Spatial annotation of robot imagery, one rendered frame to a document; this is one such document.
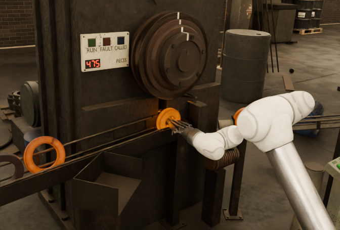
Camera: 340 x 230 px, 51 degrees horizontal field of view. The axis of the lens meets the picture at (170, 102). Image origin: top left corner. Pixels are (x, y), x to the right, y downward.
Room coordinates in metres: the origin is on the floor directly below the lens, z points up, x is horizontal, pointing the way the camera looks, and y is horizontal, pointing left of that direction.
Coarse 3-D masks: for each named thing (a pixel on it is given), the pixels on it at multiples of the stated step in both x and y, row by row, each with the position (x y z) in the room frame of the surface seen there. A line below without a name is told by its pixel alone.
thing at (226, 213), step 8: (240, 144) 2.04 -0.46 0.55; (336, 144) 2.13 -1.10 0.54; (240, 152) 2.04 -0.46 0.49; (336, 152) 2.11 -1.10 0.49; (240, 160) 2.04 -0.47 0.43; (240, 168) 2.04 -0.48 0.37; (240, 176) 2.04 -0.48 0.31; (232, 184) 2.07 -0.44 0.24; (240, 184) 2.04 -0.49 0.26; (328, 184) 2.12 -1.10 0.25; (232, 192) 2.05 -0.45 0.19; (328, 192) 2.09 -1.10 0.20; (232, 200) 2.04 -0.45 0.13; (224, 208) 2.11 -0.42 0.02; (232, 208) 2.04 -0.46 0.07; (232, 216) 2.03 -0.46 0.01; (240, 216) 2.03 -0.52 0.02
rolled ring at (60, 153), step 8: (40, 136) 1.51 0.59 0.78; (48, 136) 1.51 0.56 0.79; (32, 144) 1.46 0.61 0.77; (40, 144) 1.48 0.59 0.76; (56, 144) 1.52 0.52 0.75; (24, 152) 1.45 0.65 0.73; (32, 152) 1.45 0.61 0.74; (64, 152) 1.52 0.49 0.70; (24, 160) 1.43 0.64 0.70; (32, 160) 1.43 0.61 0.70; (56, 160) 1.50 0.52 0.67; (64, 160) 1.51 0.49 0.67; (32, 168) 1.42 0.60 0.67; (40, 168) 1.44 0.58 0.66
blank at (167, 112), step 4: (168, 108) 1.90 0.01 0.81; (172, 108) 1.91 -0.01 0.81; (160, 112) 1.88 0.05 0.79; (164, 112) 1.87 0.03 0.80; (168, 112) 1.88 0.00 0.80; (172, 112) 1.90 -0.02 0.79; (176, 112) 1.91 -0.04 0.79; (160, 116) 1.86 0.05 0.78; (164, 116) 1.86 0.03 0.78; (168, 116) 1.88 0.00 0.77; (172, 116) 1.90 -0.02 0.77; (176, 116) 1.92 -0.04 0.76; (180, 116) 1.94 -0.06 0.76; (156, 120) 1.87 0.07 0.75; (160, 120) 1.85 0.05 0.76; (164, 120) 1.86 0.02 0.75; (156, 124) 1.86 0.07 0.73; (160, 124) 1.85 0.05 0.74; (164, 124) 1.87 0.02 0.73; (160, 128) 1.85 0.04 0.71
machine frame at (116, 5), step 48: (48, 0) 1.90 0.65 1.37; (96, 0) 1.76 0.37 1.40; (144, 0) 1.93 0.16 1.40; (192, 0) 2.14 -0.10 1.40; (48, 48) 2.01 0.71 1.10; (48, 96) 2.06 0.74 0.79; (96, 96) 1.75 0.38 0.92; (144, 96) 1.92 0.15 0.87; (48, 144) 2.08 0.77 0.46; (96, 144) 1.69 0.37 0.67; (48, 192) 2.07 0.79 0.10; (144, 192) 1.88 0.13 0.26; (192, 192) 2.14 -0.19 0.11
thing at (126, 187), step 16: (96, 160) 1.46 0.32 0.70; (112, 160) 1.51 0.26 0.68; (128, 160) 1.49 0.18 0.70; (80, 176) 1.33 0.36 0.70; (96, 176) 1.46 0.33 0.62; (112, 176) 1.49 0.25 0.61; (128, 176) 1.48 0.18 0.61; (80, 192) 1.26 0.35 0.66; (96, 192) 1.24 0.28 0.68; (112, 192) 1.22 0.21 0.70; (128, 192) 1.37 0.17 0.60; (96, 208) 1.24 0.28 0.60; (112, 208) 1.22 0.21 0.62; (112, 224) 1.36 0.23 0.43
